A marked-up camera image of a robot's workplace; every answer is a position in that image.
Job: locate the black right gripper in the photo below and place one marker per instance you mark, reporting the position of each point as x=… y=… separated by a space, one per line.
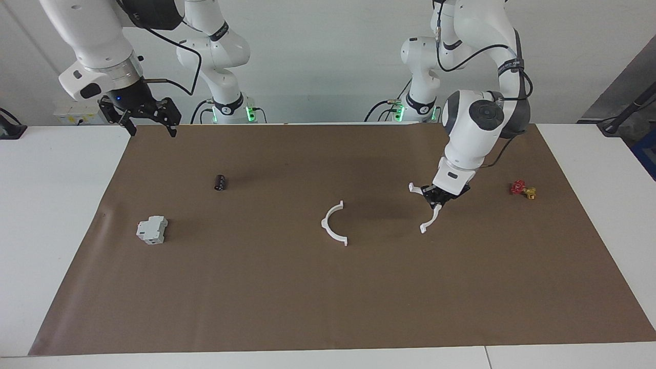
x=133 y=103

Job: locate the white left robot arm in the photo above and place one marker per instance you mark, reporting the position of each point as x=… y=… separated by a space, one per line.
x=476 y=133

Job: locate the blue crate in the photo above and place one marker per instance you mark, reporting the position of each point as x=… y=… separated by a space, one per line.
x=647 y=154

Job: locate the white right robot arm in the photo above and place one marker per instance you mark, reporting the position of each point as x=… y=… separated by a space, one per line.
x=87 y=36

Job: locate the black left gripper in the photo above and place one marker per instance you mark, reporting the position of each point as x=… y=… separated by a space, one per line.
x=451 y=196

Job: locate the black cylindrical capacitor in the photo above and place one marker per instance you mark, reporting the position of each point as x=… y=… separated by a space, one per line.
x=220 y=183

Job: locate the white power strip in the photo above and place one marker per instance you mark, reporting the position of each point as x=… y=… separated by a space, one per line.
x=72 y=118

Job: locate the brown paper table mat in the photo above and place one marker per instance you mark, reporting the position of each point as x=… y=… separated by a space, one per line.
x=307 y=297

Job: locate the white circuit breaker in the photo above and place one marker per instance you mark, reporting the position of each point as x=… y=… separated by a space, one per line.
x=152 y=229

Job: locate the black tripod leg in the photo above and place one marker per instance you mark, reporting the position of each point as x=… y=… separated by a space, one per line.
x=615 y=123

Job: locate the black desk stand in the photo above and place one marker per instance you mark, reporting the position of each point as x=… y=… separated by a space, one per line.
x=10 y=132

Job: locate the red handwheel brass valve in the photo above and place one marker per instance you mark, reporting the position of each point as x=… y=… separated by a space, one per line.
x=518 y=187

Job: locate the white half pipe clamp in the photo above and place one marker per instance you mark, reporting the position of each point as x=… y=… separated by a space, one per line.
x=325 y=224
x=423 y=229

